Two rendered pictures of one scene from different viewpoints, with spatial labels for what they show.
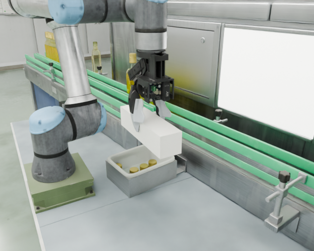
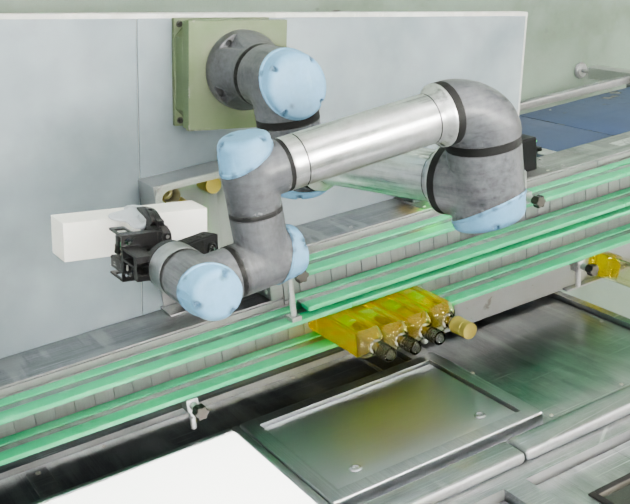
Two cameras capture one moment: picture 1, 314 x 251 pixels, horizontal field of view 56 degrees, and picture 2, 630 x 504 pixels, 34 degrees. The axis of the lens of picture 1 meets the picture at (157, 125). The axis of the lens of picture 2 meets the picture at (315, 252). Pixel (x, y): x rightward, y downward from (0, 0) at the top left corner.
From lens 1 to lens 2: 1.19 m
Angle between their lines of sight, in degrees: 31
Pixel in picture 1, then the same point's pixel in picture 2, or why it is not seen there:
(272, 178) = (7, 401)
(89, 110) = not seen: hidden behind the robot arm
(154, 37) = (156, 269)
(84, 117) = not seen: hidden behind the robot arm
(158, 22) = (165, 282)
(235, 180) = (60, 359)
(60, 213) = (153, 56)
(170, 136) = (62, 240)
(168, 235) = (25, 205)
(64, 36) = (408, 166)
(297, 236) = not seen: outside the picture
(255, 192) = (16, 372)
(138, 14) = (188, 257)
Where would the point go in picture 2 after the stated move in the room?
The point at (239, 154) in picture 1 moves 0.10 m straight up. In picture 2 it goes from (82, 385) to (102, 405)
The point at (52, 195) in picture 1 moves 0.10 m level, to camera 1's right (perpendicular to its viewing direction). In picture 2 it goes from (183, 53) to (160, 101)
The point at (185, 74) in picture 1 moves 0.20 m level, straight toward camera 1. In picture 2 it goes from (350, 415) to (276, 376)
